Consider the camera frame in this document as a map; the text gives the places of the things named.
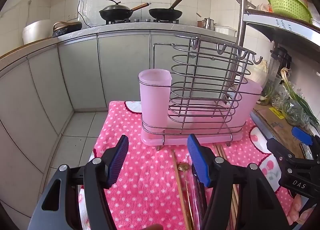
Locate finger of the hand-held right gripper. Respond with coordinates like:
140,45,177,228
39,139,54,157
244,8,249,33
266,137,309,174
291,126,320,162

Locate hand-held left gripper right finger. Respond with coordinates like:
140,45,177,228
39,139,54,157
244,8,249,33
187,134,290,230

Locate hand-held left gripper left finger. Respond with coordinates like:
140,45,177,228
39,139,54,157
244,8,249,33
27,134,129,230

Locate gold metal spoon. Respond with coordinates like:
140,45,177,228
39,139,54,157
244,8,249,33
177,162,195,230

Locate clear plastic spoon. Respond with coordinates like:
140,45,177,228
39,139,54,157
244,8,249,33
186,152,208,230

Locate wide pink plastic cup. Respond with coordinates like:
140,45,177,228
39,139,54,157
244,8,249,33
231,79,263,134

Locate tall pink plastic cup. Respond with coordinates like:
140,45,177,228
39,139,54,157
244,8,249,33
138,69,173,131

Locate metal wire utensil rack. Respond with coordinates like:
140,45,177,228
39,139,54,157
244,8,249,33
141,35,263,151

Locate person's right hand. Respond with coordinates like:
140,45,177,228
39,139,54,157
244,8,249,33
286,194,314,226

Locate cardboard box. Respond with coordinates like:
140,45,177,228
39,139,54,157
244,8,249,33
251,102,310,160

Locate plastic bag of greens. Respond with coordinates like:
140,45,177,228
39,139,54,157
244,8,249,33
271,90,313,126

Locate pink plastic drip tray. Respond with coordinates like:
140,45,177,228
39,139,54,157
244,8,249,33
140,119,247,147

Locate green onions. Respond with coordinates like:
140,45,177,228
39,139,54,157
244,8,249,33
280,67,320,130

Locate pink polka dot cloth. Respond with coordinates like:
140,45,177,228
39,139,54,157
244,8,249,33
77,100,300,230

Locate napa cabbage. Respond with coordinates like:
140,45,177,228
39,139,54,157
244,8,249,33
247,60,269,88

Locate blender jar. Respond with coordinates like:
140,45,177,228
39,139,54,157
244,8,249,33
265,46,292,88

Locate grey kitchen base cabinets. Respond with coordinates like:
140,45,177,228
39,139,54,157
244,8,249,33
0,24,238,195

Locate white plastic container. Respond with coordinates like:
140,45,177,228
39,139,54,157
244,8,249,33
214,26,237,37

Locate green plastic basket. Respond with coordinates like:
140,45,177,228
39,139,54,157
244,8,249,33
266,0,313,23

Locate orange printed packet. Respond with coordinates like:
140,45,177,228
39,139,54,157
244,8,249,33
256,2,272,12

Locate steel kettle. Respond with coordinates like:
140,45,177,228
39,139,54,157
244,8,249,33
201,17,217,30

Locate metal shelf rack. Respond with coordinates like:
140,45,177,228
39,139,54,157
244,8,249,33
235,0,320,53

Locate gas stove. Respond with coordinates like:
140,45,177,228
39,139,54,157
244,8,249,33
105,18,180,25

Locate black wok with lid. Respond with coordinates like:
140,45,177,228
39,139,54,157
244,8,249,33
99,0,152,22

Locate white rice cooker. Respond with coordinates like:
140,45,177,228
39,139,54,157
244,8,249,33
22,19,57,45

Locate black open wok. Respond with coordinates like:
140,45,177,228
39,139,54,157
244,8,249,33
149,0,184,20

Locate black power cable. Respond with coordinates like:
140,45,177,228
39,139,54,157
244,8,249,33
76,0,92,28

